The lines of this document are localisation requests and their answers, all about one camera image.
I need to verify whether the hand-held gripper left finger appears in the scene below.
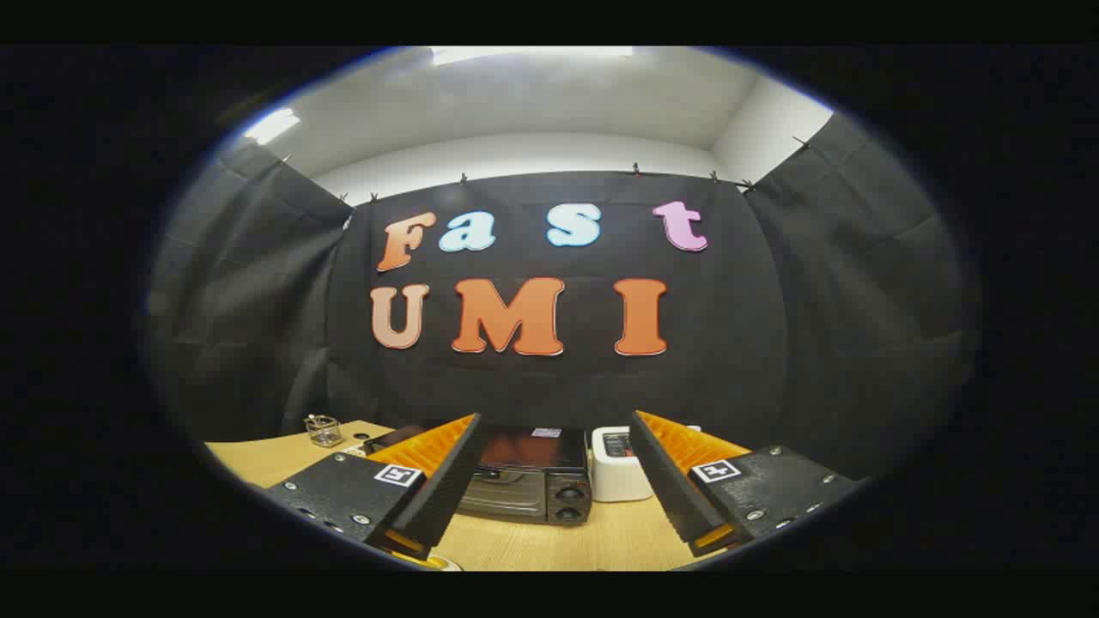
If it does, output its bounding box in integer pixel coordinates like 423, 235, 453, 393
262, 412, 484, 565

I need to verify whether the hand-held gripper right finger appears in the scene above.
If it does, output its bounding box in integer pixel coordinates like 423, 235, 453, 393
628, 409, 861, 558

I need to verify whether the black toaster oven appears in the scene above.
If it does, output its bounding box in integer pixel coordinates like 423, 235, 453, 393
362, 421, 595, 526

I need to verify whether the white bread toaster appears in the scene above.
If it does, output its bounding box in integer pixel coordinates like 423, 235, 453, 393
590, 424, 701, 504

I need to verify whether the clear utensil holder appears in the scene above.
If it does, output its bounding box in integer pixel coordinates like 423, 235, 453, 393
303, 413, 345, 449

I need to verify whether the black backdrop cloth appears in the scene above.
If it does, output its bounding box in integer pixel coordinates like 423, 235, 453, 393
144, 112, 981, 483

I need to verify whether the ceiling light panel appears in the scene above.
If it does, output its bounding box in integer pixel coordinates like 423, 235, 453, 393
428, 46, 635, 67
243, 106, 302, 147

